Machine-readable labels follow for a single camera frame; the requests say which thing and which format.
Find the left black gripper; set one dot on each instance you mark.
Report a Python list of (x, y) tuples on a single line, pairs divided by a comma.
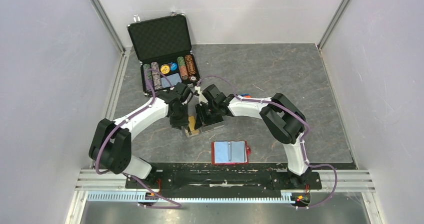
[(183, 122)]

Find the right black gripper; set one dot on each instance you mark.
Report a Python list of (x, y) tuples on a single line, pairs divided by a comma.
[(201, 119)]

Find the gold black striped card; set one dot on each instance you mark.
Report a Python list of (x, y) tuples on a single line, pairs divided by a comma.
[(191, 131)]

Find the clear box with black cards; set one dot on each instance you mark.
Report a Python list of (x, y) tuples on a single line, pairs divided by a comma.
[(196, 127)]

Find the red leather card holder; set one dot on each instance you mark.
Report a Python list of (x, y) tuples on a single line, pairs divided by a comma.
[(230, 153)]

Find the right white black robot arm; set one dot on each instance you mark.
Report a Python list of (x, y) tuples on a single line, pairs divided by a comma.
[(284, 121)]

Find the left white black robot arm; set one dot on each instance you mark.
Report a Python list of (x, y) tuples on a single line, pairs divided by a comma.
[(111, 147)]

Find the blue card deck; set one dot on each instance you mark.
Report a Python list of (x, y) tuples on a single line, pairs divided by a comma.
[(171, 80)]

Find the yellow poker chip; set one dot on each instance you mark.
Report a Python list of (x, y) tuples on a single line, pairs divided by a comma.
[(165, 69)]

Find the blue poker chip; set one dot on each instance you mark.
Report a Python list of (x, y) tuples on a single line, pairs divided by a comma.
[(173, 66)]

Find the black poker chip case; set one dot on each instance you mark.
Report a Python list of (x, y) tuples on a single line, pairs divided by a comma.
[(164, 40)]

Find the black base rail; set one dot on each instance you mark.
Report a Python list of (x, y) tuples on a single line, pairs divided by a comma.
[(204, 180)]

